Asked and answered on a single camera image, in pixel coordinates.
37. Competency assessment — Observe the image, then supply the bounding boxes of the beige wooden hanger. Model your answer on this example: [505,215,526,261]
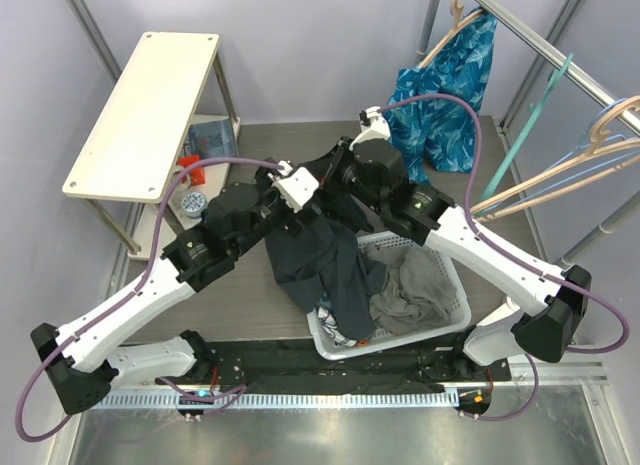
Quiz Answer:
[416,0,487,69]

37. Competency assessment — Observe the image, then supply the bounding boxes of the white laundry basket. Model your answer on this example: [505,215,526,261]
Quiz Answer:
[307,232,471,360]

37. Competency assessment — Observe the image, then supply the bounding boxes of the purple cable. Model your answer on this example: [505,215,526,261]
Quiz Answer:
[379,93,631,354]
[17,157,291,444]

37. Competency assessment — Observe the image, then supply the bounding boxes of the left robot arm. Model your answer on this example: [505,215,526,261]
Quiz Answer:
[31,166,322,415]

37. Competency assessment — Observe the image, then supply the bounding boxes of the grey cloth in basket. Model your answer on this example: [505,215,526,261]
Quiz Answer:
[365,244,456,335]

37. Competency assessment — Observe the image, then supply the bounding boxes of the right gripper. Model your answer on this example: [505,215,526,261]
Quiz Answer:
[306,137,386,217]

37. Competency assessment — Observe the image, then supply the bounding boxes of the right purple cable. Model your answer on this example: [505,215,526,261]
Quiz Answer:
[379,93,631,354]

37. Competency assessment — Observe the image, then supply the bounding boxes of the dark navy shorts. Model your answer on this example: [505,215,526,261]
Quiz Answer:
[265,189,386,341]

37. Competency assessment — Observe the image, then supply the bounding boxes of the blue book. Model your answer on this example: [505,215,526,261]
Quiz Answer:
[183,119,239,159]

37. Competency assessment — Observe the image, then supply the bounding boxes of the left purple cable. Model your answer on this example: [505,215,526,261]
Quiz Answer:
[17,157,291,444]

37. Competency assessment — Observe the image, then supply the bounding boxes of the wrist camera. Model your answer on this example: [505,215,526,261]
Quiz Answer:
[268,161,320,213]
[349,106,391,150]

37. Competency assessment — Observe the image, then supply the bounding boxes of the clear glass mug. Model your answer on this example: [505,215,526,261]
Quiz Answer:
[169,165,192,207]

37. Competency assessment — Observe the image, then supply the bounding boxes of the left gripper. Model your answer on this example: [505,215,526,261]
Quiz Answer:
[231,159,320,258]

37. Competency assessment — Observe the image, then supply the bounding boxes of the white side shelf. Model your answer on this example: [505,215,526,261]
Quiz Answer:
[62,31,241,260]

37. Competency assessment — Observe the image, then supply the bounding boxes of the light blue hanger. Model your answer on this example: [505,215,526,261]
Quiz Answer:
[474,98,636,219]

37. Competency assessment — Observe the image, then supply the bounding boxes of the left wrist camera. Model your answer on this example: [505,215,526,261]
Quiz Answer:
[268,161,320,213]

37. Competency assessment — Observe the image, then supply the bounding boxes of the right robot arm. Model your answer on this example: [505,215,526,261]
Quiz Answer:
[319,138,591,380]

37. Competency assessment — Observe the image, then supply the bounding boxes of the patterned white cloth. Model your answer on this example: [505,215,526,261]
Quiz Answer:
[317,306,361,348]

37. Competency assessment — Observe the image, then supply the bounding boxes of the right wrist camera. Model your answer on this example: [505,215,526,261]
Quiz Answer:
[349,106,391,150]

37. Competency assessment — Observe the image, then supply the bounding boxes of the metal clothes rack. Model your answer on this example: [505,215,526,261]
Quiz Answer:
[416,0,639,267]

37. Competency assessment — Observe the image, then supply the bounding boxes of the teal plastic hanger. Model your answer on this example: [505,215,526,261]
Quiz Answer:
[481,53,574,200]

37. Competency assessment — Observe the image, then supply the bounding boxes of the red box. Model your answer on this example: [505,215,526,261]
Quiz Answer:
[178,154,209,186]

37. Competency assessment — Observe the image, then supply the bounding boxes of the blue floral shorts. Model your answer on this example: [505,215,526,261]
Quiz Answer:
[383,13,496,183]

